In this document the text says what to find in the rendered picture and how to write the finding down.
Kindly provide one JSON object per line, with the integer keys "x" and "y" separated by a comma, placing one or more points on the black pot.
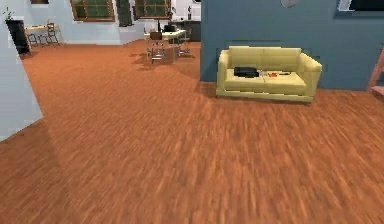
{"x": 169, "y": 28}

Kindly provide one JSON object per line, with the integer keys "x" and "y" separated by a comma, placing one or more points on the black cabinet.
{"x": 18, "y": 36}

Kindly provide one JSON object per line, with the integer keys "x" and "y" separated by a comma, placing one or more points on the brown framed window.
{"x": 92, "y": 10}
{"x": 152, "y": 8}

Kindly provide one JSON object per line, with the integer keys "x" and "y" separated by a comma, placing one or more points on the dark green curtain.
{"x": 124, "y": 12}

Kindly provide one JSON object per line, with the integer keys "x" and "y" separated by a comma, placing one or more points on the round grey wall clock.
{"x": 289, "y": 2}

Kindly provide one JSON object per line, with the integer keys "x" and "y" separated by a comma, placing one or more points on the dark metal chair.
{"x": 51, "y": 33}

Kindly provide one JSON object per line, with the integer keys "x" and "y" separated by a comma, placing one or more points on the yellow sofa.
{"x": 266, "y": 85}

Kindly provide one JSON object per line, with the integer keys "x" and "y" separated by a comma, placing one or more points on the metal chair with brown seat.
{"x": 156, "y": 46}
{"x": 184, "y": 45}

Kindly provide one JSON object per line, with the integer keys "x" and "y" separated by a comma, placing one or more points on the small orange object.
{"x": 272, "y": 75}

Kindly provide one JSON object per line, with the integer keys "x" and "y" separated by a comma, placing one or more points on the white dining table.
{"x": 173, "y": 33}

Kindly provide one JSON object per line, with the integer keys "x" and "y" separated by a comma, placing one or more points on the black laptop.
{"x": 246, "y": 71}

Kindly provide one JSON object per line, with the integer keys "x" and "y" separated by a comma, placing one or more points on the green house plant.
{"x": 8, "y": 14}

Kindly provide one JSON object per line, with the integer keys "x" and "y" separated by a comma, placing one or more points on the dark kitchen counter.
{"x": 193, "y": 30}

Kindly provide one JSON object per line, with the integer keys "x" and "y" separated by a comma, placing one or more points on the dark framed wall picture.
{"x": 363, "y": 6}

